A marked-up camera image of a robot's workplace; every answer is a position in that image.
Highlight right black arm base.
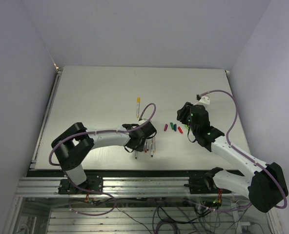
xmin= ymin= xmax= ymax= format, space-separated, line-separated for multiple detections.
xmin=184 ymin=167 xmax=223 ymax=194

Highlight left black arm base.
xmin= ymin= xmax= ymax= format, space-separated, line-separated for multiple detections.
xmin=58 ymin=176 xmax=103 ymax=195

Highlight blue marker pen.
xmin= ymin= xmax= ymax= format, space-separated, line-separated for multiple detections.
xmin=150 ymin=138 xmax=154 ymax=157

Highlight purple cable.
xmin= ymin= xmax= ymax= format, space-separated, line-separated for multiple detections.
xmin=200 ymin=89 xmax=289 ymax=210
xmin=48 ymin=103 xmax=158 ymax=167

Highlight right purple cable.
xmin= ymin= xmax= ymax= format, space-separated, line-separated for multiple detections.
xmin=200 ymin=89 xmax=289 ymax=210

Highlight purple marker pen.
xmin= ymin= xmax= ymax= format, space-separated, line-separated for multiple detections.
xmin=146 ymin=139 xmax=151 ymax=151

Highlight orange marker pen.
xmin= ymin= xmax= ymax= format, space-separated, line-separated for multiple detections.
xmin=152 ymin=137 xmax=156 ymax=153

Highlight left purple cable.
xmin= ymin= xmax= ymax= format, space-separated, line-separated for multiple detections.
xmin=48 ymin=103 xmax=158 ymax=167

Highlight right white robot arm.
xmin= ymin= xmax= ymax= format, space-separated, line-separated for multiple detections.
xmin=177 ymin=102 xmax=289 ymax=213

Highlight aluminium frame rail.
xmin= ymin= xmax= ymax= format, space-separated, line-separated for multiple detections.
xmin=15 ymin=177 xmax=218 ymax=198

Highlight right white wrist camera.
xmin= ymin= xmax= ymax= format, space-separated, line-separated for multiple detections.
xmin=195 ymin=95 xmax=210 ymax=108

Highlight red marker pen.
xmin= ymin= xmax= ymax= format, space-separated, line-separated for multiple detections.
xmin=144 ymin=140 xmax=149 ymax=153

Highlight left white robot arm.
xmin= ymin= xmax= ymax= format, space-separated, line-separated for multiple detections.
xmin=49 ymin=119 xmax=157 ymax=194

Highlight loose cables under table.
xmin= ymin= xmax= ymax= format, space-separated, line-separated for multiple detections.
xmin=68 ymin=192 xmax=257 ymax=234

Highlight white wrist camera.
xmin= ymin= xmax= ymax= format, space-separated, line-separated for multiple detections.
xmin=138 ymin=118 xmax=151 ymax=124
xmin=195 ymin=95 xmax=210 ymax=108

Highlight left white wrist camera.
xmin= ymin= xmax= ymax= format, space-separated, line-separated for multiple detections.
xmin=138 ymin=118 xmax=151 ymax=124

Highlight yellow marker pen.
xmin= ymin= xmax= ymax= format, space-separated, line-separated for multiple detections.
xmin=136 ymin=97 xmax=141 ymax=118

